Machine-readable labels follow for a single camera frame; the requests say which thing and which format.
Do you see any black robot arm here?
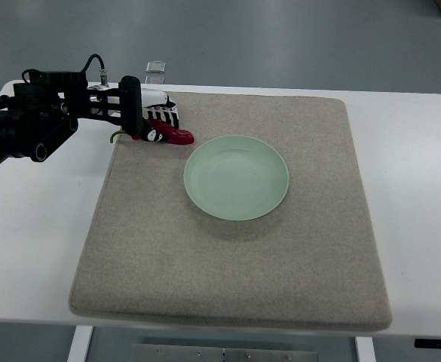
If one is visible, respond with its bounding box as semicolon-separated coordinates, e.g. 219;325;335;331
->
0;66;152;164

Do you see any beige felt mat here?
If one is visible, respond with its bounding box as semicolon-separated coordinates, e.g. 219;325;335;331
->
69;93;392;332

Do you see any right white table leg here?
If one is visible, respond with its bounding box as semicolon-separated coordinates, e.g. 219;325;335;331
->
355;336;376;362

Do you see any lower metal floor plate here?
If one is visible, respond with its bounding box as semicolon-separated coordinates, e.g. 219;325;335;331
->
145;75;165;84

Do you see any left white table leg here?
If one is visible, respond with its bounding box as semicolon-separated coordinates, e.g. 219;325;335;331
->
66;326;93;362

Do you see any black table control panel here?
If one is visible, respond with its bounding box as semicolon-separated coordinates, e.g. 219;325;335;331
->
414;339;441;349

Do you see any metal floor plate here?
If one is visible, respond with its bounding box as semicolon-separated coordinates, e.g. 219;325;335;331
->
145;75;165;84
145;60;166;74

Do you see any white table leg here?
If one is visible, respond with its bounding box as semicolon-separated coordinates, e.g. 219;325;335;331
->
66;326;93;362
355;336;376;362

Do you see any pale green plate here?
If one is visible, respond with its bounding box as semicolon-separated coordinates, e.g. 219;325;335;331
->
183;135;289;221

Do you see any red pepper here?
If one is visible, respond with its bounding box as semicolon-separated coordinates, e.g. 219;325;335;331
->
130;119;194;145

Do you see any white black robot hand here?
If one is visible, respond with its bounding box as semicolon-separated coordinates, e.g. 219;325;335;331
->
141;89;179;142

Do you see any upper metal floor plate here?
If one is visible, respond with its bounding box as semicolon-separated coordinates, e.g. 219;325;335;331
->
145;60;166;74

